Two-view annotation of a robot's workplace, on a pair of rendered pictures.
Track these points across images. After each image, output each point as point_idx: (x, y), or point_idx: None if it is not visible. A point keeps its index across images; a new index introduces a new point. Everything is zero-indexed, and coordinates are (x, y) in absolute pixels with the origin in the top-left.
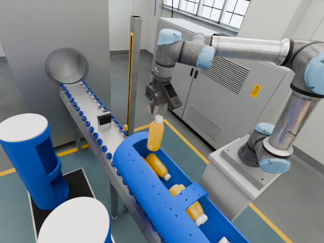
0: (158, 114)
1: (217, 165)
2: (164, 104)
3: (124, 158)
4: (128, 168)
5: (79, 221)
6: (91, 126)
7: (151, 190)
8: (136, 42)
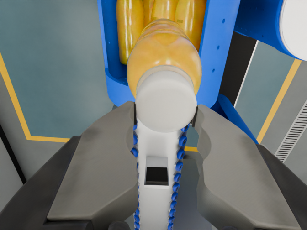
0: (151, 126)
1: None
2: (118, 203)
3: (221, 69)
4: (229, 42)
5: None
6: (171, 170)
7: None
8: None
